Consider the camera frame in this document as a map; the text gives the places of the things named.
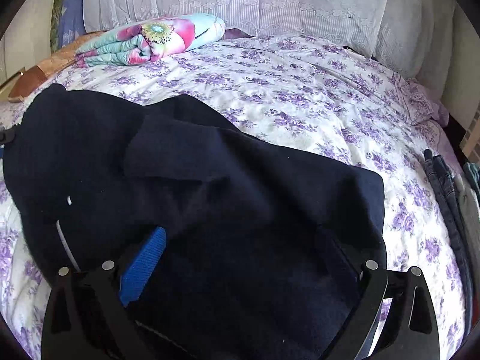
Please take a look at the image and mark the navy blue pants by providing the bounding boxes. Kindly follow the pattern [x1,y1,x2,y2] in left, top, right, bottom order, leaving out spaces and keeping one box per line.
[3,85,386,359]

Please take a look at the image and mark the orange brown blanket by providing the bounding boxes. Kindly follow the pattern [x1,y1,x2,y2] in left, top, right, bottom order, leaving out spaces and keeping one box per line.
[7,31,103,102]

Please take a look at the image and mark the folded colourful floral quilt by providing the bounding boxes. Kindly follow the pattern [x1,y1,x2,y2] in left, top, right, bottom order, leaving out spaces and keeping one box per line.
[76,13,225,67]

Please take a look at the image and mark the purple floral bedspread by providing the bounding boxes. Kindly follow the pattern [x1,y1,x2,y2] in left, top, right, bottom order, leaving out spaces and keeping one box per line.
[1,37,465,359]

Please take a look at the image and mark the blue patterned fabric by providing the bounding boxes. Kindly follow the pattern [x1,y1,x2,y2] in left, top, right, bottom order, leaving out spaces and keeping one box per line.
[57,0,86,48]

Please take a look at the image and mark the folded dark jeans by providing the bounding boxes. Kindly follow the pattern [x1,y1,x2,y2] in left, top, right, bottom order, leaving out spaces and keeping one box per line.
[423,149,475,336]

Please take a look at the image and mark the purple floral pillow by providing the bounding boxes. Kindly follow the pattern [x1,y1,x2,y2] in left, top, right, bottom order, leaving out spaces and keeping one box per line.
[389,73,449,128]

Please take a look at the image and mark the white lace covered bedding pile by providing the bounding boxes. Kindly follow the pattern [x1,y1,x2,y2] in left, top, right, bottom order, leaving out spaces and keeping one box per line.
[83,0,456,91]

